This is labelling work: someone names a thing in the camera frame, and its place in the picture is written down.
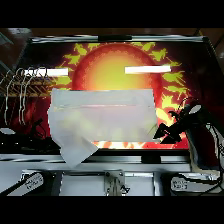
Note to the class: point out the silver frame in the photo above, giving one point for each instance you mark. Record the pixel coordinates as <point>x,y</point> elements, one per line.
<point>160,166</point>

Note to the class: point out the white T-shirt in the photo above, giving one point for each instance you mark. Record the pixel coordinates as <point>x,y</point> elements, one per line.
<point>100,120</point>

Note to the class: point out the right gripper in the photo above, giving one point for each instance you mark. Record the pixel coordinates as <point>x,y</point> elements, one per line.
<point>176,126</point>

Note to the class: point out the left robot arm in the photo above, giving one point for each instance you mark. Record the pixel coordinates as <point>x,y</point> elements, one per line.
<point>28,182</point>

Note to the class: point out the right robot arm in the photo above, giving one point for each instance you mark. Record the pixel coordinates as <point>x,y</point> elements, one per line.
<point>196,146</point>

